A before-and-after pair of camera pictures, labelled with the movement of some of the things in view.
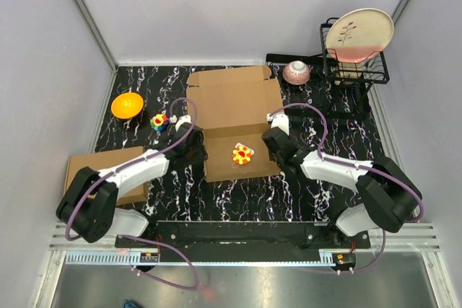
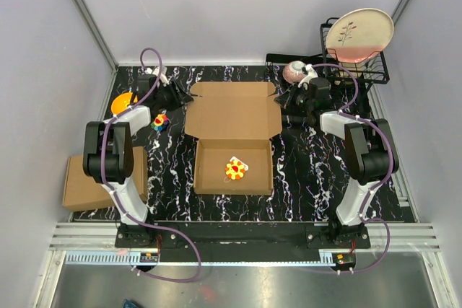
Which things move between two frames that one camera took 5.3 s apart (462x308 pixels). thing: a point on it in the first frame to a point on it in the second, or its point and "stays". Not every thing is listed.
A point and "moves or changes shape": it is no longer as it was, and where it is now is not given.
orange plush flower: (241, 155) to (235, 169)
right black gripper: (272, 156) to (286, 99)
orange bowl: (127, 105) stays
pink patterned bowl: (297, 73) stays
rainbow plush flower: (159, 122) stays
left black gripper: (201, 155) to (179, 97)
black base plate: (294, 235) stays
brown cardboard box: (234, 106) moves or changes shape
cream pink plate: (360, 34) stays
